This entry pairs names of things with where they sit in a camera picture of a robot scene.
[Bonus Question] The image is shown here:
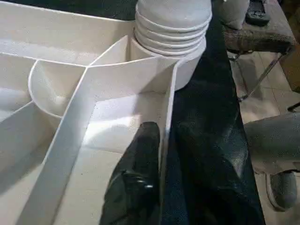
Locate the white plastic table top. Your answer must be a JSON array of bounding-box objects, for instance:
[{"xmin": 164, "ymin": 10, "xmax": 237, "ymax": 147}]
[{"xmin": 0, "ymin": 0, "xmax": 207, "ymax": 225}]

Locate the grey shoe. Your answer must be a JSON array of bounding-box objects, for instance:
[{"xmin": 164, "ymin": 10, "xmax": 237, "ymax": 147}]
[{"xmin": 266, "ymin": 170, "xmax": 298, "ymax": 212}]

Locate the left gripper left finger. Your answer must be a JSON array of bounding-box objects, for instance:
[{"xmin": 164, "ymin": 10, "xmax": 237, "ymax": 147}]
[{"xmin": 100, "ymin": 121, "xmax": 162, "ymax": 225}]

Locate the chrome metal frame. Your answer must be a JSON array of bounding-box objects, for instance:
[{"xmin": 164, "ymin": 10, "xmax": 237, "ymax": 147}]
[{"xmin": 238, "ymin": 45, "xmax": 285, "ymax": 102}]

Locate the brown cardboard box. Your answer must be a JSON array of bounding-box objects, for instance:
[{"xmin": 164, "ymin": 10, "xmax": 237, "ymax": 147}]
[{"xmin": 280, "ymin": 21, "xmax": 300, "ymax": 92}]

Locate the grey trouser leg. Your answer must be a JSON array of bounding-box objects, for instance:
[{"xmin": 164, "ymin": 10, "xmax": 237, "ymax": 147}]
[{"xmin": 243, "ymin": 112, "xmax": 300, "ymax": 175}]

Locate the grey cushion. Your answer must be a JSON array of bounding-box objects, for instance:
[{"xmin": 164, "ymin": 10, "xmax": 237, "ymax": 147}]
[{"xmin": 215, "ymin": 0, "xmax": 250, "ymax": 30}]

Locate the black remote control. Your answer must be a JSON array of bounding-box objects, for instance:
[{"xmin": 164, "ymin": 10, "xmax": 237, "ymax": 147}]
[{"xmin": 245, "ymin": 0, "xmax": 270, "ymax": 26}]

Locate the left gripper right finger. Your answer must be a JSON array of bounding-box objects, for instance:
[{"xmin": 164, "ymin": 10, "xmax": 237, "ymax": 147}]
[{"xmin": 168, "ymin": 126, "xmax": 258, "ymax": 225}]

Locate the white plastic table leg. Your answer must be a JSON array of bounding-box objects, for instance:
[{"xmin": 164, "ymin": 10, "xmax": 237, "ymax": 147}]
[{"xmin": 135, "ymin": 0, "xmax": 213, "ymax": 57}]

